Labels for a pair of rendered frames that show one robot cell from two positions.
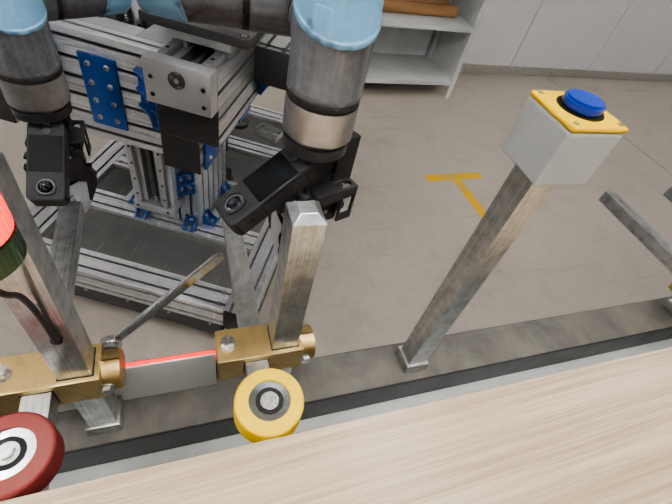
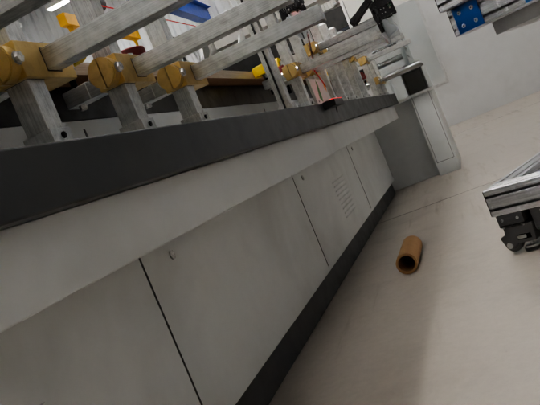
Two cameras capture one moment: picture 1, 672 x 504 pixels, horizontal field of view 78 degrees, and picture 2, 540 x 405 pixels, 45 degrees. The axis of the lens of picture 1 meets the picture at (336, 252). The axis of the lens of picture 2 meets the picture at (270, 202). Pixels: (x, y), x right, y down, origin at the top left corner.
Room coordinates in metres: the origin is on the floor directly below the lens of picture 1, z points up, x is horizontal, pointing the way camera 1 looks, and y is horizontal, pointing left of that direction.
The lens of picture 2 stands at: (1.80, -1.71, 0.58)
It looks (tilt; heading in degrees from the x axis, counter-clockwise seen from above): 3 degrees down; 137
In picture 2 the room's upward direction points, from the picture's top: 22 degrees counter-clockwise
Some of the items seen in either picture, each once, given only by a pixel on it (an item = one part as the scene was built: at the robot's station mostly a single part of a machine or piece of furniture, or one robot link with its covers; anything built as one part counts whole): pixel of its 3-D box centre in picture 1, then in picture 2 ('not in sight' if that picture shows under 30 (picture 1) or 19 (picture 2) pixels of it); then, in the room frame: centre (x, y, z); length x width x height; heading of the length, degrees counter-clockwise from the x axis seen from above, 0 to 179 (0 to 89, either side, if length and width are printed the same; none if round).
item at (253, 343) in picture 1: (265, 348); (293, 71); (0.29, 0.06, 0.84); 0.14 x 0.06 x 0.05; 118
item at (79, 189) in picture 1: (83, 190); (389, 30); (0.47, 0.44, 0.86); 0.06 x 0.03 x 0.09; 28
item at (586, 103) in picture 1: (581, 106); not in sight; (0.43, -0.19, 1.22); 0.04 x 0.04 x 0.02
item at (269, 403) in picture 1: (266, 417); (267, 79); (0.19, 0.03, 0.85); 0.08 x 0.08 x 0.11
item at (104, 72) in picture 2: not in sight; (121, 73); (0.88, -1.04, 0.81); 0.14 x 0.06 x 0.05; 118
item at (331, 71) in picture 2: not in sight; (328, 63); (-0.05, 0.70, 0.89); 0.04 x 0.04 x 0.48; 28
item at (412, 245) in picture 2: not in sight; (409, 253); (0.24, 0.35, 0.04); 0.30 x 0.08 x 0.08; 118
